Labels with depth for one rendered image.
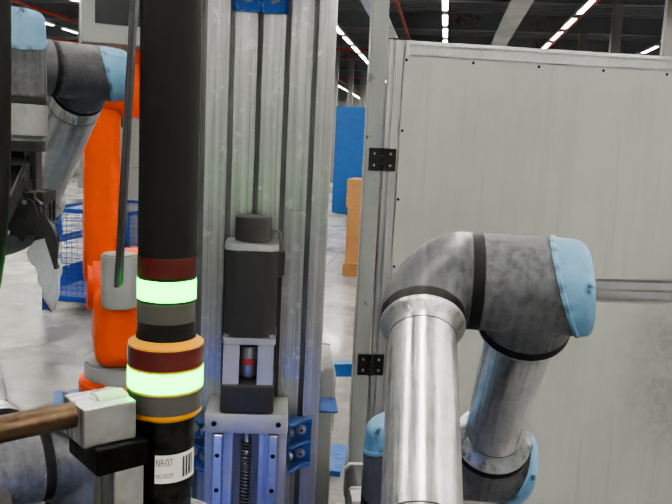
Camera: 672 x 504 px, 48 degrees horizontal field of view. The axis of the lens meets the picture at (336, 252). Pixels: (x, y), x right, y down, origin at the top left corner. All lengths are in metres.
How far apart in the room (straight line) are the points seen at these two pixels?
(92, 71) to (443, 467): 0.70
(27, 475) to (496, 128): 1.64
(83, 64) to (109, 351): 3.39
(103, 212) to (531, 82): 2.84
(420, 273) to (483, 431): 0.34
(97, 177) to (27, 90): 3.52
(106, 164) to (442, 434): 3.87
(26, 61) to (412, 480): 0.64
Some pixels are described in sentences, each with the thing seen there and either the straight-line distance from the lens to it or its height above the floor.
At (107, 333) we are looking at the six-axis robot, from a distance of 4.37.
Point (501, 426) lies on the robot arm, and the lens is 1.10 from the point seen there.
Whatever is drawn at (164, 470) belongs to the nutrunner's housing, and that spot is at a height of 1.51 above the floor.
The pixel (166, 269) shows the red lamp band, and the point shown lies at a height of 1.62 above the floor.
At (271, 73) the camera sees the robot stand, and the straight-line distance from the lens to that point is 1.27.
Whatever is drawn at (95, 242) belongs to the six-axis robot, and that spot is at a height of 1.05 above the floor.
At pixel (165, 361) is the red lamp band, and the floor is 1.57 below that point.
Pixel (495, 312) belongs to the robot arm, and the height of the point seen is 1.51.
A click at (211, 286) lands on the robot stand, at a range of 1.30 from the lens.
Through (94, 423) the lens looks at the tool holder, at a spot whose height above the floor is 1.54.
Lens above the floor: 1.70
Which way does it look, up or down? 8 degrees down
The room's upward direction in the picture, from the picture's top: 3 degrees clockwise
